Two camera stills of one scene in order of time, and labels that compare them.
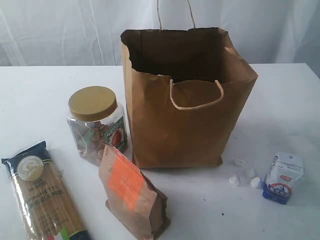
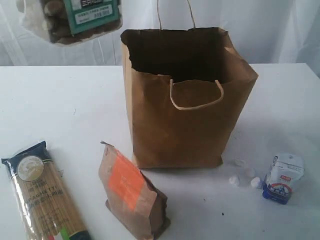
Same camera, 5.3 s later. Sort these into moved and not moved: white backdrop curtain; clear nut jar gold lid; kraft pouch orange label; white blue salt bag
Moved: clear nut jar gold lid
Not moved: kraft pouch orange label; white blue salt bag; white backdrop curtain
